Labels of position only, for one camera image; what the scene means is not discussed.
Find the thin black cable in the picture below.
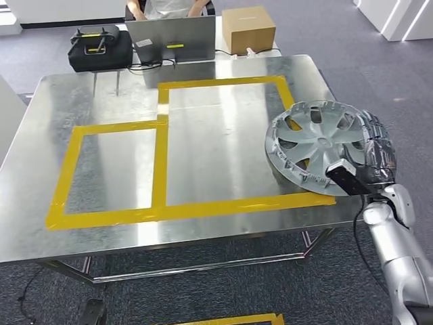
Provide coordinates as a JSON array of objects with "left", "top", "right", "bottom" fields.
[{"left": 215, "top": 46, "right": 282, "bottom": 58}]

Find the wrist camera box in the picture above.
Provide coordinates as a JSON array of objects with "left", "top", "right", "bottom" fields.
[
  {"left": 78, "top": 299, "right": 107, "bottom": 325},
  {"left": 325, "top": 158, "right": 373, "bottom": 197}
]

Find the yellow floor tape outline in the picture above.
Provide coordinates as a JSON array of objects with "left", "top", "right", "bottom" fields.
[{"left": 176, "top": 313, "right": 285, "bottom": 325}]

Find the stainless steel workbench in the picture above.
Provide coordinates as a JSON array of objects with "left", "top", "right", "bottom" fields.
[{"left": 0, "top": 54, "right": 366, "bottom": 286}]

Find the black floor cable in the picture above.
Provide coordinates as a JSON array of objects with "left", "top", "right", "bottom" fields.
[{"left": 17, "top": 267, "right": 45, "bottom": 325}]

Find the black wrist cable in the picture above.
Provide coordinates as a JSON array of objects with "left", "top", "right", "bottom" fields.
[{"left": 352, "top": 195, "right": 389, "bottom": 295}]

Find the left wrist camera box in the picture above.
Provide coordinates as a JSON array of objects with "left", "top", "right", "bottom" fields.
[{"left": 78, "top": 299, "right": 107, "bottom": 325}]

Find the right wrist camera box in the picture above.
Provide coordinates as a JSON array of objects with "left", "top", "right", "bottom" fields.
[{"left": 325, "top": 158, "right": 373, "bottom": 197}]

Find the grey laptop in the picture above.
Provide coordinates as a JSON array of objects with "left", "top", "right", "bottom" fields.
[{"left": 125, "top": 16, "right": 217, "bottom": 64}]

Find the black bag yellow trim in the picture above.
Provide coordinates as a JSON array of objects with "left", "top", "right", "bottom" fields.
[{"left": 67, "top": 25, "right": 134, "bottom": 74}]

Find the grey plastic wheel cover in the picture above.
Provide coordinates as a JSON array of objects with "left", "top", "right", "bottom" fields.
[{"left": 264, "top": 100, "right": 369, "bottom": 197}]

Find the brown cardboard box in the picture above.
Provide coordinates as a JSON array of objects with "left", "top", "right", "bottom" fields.
[{"left": 221, "top": 6, "right": 276, "bottom": 56}]

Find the person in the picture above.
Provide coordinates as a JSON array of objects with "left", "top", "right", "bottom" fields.
[{"left": 126, "top": 0, "right": 216, "bottom": 21}]

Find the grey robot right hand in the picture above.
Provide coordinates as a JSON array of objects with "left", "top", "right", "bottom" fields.
[{"left": 352, "top": 110, "right": 398, "bottom": 188}]

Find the black laptop cable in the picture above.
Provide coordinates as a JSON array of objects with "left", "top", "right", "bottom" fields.
[{"left": 127, "top": 58, "right": 177, "bottom": 75}]

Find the pale grey panel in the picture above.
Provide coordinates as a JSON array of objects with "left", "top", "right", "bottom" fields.
[{"left": 0, "top": 74, "right": 29, "bottom": 168}]

